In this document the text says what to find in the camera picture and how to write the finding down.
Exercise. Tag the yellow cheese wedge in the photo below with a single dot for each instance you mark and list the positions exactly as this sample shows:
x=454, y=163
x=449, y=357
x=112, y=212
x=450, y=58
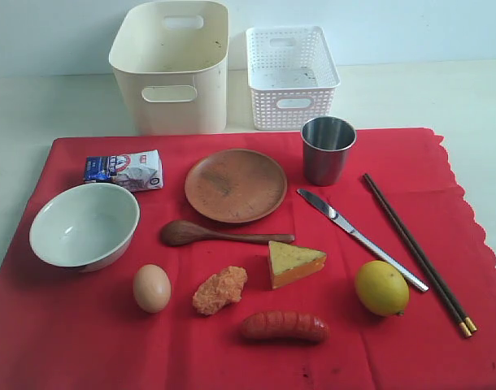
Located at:
x=290, y=263

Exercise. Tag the fried chicken piece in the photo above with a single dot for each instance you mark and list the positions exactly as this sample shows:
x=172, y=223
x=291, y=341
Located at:
x=219, y=290

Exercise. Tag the brown egg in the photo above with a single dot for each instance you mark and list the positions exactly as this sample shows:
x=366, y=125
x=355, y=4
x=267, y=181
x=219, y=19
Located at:
x=152, y=288

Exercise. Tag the yellow lemon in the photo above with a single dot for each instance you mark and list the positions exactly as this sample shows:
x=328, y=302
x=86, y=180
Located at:
x=382, y=289

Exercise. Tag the round wooden plate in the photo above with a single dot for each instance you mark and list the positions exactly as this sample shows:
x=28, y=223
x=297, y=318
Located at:
x=236, y=186

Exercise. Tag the stainless steel table knife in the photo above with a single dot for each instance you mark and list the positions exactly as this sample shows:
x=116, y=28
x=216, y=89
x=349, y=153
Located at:
x=334, y=216

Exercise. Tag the dark wooden spoon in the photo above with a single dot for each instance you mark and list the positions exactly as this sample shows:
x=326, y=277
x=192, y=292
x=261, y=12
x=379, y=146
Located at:
x=181, y=232

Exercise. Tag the red tablecloth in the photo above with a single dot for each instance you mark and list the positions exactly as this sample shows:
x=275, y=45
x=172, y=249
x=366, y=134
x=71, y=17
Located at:
x=66, y=330

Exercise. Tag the stainless steel cup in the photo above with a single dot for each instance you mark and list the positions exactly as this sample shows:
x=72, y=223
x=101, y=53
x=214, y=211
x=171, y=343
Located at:
x=326, y=142

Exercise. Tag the blue white milk carton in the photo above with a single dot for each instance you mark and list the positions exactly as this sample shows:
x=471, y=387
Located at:
x=134, y=172

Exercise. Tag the white perforated plastic basket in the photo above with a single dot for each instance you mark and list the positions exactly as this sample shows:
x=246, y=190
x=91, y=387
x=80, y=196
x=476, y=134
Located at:
x=291, y=76

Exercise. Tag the red grilled sausage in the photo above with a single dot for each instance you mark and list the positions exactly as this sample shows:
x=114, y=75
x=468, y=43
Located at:
x=274, y=324

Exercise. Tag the cream plastic bin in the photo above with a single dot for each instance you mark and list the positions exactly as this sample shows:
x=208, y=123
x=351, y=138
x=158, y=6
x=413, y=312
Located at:
x=170, y=60

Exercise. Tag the brown chopstick upper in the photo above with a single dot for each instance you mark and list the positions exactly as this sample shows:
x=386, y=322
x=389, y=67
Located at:
x=418, y=248

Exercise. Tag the brown chopstick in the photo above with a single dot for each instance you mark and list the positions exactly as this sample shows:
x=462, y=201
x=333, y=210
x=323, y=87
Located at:
x=412, y=254
x=418, y=248

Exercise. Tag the pale green ceramic bowl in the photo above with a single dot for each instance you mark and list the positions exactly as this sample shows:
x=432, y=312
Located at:
x=87, y=227

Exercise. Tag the brown chopstick lower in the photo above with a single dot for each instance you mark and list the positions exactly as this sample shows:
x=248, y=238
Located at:
x=412, y=254

